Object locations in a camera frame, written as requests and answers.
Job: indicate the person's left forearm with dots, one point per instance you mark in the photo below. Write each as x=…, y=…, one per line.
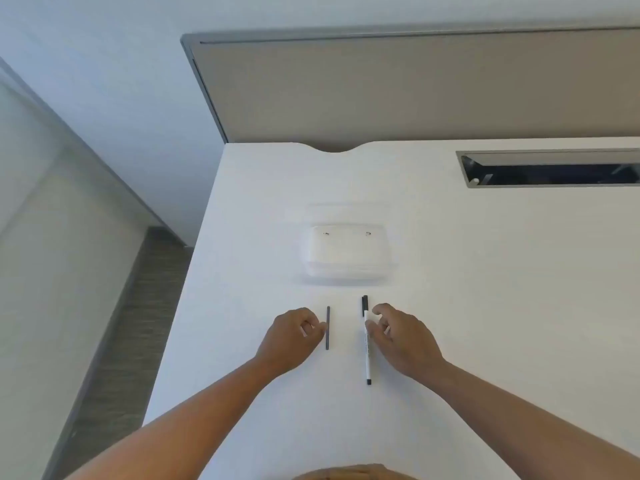
x=190, y=424

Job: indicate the clear plastic container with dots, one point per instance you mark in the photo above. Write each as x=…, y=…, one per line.
x=347, y=249

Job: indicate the person's right hand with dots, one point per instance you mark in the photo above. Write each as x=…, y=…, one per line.
x=407, y=344

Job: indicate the dark grey pen refill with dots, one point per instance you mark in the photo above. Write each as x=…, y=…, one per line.
x=327, y=329

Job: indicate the beige desk partition panel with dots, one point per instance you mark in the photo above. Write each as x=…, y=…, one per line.
x=400, y=89

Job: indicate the brown plaid shirt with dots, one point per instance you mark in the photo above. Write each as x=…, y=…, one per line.
x=350, y=473

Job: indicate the white pen with black cap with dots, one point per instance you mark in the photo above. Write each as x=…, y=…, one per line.
x=368, y=364

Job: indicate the person's right forearm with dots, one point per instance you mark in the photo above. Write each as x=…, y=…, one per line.
x=525, y=424

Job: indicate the person's left hand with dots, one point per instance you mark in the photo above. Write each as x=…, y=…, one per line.
x=290, y=339

